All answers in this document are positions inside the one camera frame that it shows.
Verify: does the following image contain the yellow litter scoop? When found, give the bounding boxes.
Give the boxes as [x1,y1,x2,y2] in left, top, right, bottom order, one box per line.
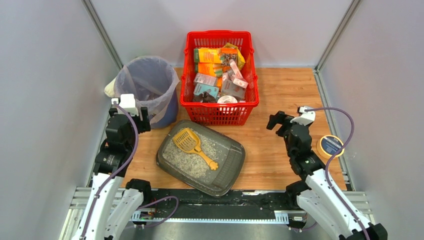
[172,127,219,171]

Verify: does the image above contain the grey litter box tray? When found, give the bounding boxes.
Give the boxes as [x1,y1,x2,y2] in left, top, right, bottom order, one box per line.
[156,120,246,197]

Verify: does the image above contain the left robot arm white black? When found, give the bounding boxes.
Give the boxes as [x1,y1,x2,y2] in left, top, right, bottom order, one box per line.
[72,106,151,240]

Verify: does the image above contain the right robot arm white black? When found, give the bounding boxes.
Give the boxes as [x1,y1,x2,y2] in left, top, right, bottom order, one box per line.
[266,106,388,240]

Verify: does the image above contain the teal sponge box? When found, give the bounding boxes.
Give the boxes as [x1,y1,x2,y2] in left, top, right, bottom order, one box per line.
[193,83,220,98]

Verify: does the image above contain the grey pink box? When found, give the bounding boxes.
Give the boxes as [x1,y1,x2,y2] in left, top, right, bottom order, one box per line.
[193,72,218,87]

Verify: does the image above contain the orange box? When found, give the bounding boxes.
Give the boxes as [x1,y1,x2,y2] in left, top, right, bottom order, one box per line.
[194,62,224,77]
[193,47,222,64]

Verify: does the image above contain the orange box top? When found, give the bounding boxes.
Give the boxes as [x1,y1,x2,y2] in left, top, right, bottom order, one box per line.
[193,47,222,64]

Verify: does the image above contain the purple trash bin with bag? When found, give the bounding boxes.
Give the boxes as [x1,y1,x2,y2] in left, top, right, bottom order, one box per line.
[103,55,180,129]

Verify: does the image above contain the yellow tape roll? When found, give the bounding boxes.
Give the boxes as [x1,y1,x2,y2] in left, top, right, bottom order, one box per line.
[316,134,344,160]

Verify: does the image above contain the red plastic basket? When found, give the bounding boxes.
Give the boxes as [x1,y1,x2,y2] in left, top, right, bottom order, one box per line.
[180,30,260,126]

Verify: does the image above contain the white tape roll in basket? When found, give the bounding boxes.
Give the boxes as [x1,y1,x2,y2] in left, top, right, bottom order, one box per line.
[217,95,238,104]

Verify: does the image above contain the dark brown cloth in basket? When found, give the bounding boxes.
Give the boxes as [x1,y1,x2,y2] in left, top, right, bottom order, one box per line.
[192,91,217,104]

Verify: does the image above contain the yellow snack bag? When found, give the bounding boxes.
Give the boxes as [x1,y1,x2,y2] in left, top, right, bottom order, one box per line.
[223,42,246,70]

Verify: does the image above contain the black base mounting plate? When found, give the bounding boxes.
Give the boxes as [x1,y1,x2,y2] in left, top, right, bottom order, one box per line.
[130,188,309,229]

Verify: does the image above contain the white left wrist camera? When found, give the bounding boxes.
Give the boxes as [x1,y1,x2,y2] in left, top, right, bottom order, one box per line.
[111,93,140,117]

